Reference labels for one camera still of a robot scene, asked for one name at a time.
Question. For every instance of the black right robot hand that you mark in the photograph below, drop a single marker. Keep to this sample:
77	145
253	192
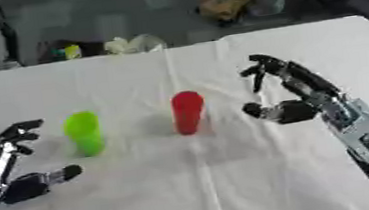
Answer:
299	79

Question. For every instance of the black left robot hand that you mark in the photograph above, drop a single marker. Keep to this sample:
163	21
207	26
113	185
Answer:
22	189

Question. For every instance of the green plastic cup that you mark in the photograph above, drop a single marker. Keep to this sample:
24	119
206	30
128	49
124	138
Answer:
84	133

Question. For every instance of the red plastic cup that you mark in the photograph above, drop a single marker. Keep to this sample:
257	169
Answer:
187	111

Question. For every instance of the brown paper bag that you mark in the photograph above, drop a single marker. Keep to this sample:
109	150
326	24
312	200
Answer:
226	6

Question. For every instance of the yellow green bottle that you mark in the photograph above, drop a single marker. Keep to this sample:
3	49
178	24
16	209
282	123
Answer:
73	51

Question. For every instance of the white crumpled plastic bag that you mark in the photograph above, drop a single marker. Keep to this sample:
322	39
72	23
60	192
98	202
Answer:
135	44

